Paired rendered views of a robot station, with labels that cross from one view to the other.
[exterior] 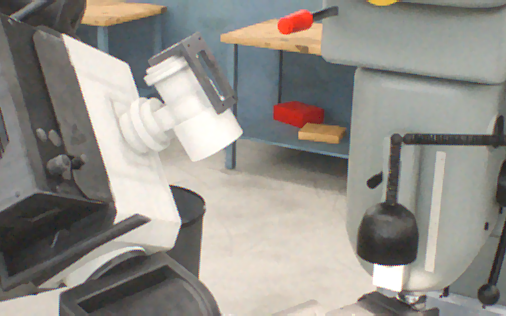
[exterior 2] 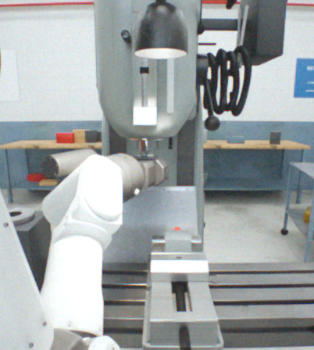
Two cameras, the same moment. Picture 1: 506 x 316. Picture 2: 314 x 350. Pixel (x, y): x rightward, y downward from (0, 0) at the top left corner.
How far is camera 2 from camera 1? 0.75 m
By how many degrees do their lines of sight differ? 27
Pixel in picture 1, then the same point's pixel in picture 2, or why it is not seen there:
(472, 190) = (192, 48)
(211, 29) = not seen: outside the picture
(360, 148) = (107, 26)
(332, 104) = not seen: hidden behind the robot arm
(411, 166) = not seen: hidden behind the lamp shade
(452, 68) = not seen: outside the picture
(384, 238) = (166, 19)
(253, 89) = (16, 171)
